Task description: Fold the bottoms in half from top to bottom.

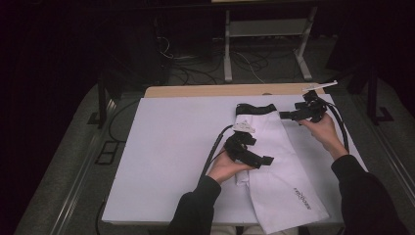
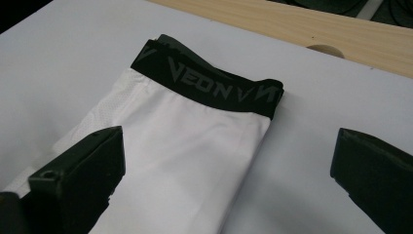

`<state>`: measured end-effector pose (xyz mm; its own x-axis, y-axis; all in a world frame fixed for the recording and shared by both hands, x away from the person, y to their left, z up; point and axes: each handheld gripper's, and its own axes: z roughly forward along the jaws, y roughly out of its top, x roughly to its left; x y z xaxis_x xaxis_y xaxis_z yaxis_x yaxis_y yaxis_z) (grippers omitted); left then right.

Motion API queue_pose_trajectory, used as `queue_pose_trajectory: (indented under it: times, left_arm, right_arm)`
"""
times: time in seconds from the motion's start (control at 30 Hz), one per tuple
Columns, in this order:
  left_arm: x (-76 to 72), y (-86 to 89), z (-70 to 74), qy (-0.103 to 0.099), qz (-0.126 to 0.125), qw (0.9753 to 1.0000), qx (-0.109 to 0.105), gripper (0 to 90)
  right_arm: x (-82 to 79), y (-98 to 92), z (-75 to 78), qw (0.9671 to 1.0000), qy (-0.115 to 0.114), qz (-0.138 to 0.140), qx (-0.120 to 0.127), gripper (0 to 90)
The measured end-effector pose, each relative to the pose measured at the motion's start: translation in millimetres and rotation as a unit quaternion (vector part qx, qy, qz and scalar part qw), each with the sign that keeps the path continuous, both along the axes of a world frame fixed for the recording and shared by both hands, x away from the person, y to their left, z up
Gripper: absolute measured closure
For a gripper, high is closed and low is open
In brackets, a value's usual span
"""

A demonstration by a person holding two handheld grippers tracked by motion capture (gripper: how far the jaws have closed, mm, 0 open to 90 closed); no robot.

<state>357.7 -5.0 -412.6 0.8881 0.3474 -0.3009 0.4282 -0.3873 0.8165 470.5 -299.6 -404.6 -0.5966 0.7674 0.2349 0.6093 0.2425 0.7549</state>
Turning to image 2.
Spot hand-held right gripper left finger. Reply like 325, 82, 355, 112
27, 125, 127, 234

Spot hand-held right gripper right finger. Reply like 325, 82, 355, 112
329, 127, 413, 234

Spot white shorts with black waistband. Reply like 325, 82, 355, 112
1, 33, 285, 234

